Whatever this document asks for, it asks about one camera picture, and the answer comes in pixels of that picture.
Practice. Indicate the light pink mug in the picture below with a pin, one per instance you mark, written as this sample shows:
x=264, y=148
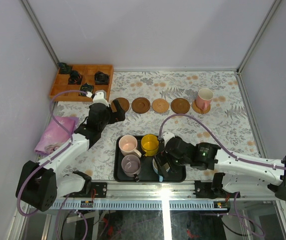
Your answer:
x=128, y=145

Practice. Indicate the aluminium front frame rail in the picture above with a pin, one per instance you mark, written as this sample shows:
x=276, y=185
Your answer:
x=142, y=190

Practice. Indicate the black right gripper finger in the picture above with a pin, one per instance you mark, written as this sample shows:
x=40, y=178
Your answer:
x=174, y=166
x=161, y=161

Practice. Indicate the mauve mug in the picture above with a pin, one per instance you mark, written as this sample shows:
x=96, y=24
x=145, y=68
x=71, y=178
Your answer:
x=131, y=166

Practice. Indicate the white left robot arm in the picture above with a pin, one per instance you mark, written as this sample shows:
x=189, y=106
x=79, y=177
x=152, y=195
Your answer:
x=55, y=163

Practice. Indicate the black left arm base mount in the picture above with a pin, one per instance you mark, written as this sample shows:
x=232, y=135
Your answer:
x=95, y=190

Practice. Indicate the brown wooden coaster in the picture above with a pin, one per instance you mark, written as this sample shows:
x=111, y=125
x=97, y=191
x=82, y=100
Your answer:
x=124, y=103
x=180, y=105
x=141, y=105

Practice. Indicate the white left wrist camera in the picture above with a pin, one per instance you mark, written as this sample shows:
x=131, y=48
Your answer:
x=98, y=97

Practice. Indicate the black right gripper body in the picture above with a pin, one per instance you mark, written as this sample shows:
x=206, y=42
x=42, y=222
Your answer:
x=183, y=160

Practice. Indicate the purple patterned cloth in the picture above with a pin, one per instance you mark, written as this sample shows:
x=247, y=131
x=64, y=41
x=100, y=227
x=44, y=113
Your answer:
x=54, y=136

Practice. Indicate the pink mug cream inside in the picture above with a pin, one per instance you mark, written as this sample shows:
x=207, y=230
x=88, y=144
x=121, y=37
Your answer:
x=204, y=98

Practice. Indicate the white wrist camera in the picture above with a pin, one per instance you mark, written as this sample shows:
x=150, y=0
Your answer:
x=165, y=137
x=98, y=97

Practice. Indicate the dark rolled fabric bundle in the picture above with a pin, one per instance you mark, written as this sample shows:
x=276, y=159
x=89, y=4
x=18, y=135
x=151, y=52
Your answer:
x=101, y=78
x=75, y=78
x=64, y=68

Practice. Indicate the blue mug cream inside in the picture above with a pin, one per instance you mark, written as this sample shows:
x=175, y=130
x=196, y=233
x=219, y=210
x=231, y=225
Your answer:
x=155, y=168

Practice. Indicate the orange wooden divided tray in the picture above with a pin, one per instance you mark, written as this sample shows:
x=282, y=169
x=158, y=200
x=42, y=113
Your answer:
x=87, y=72

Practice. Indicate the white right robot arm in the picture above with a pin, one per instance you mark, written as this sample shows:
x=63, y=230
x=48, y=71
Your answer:
x=217, y=157

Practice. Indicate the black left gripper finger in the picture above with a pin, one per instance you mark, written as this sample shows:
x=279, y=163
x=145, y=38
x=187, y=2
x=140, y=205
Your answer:
x=119, y=114
x=113, y=119

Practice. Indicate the yellow glass cup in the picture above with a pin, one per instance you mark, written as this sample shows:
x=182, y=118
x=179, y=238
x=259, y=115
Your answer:
x=150, y=145

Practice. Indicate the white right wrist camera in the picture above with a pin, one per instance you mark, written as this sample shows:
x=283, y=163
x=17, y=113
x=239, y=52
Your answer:
x=165, y=137

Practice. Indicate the black serving tray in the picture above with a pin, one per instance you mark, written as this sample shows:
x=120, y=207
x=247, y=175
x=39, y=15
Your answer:
x=147, y=174

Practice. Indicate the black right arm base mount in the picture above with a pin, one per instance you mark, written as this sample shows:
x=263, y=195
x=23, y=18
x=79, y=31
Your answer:
x=204, y=190

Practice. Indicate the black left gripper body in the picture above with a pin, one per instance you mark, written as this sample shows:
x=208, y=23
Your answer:
x=111, y=113

